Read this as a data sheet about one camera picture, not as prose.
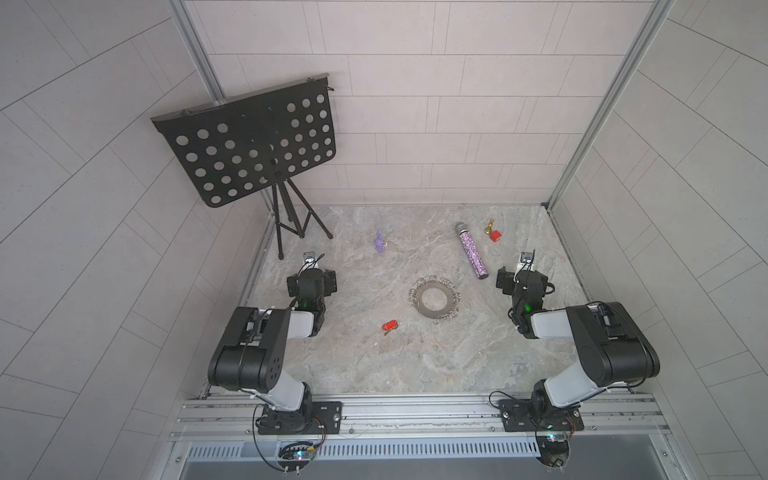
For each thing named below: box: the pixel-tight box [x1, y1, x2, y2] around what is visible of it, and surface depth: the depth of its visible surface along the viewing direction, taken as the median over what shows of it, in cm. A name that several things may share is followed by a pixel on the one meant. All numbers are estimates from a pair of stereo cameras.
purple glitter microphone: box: [455, 222, 489, 280], surface depth 101 cm
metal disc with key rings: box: [408, 275, 461, 325], surface depth 95 cm
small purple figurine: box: [374, 230, 388, 253], surface depth 104 cm
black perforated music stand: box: [150, 73, 337, 260], surface depth 74 cm
